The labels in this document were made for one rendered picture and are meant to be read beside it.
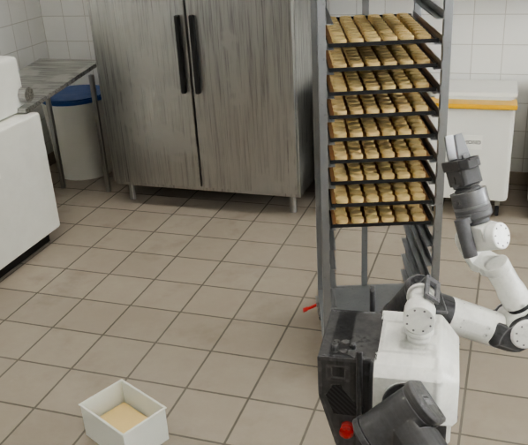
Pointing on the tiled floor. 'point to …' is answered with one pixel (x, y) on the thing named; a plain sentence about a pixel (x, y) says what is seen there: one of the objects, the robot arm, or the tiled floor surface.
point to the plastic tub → (124, 417)
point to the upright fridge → (207, 94)
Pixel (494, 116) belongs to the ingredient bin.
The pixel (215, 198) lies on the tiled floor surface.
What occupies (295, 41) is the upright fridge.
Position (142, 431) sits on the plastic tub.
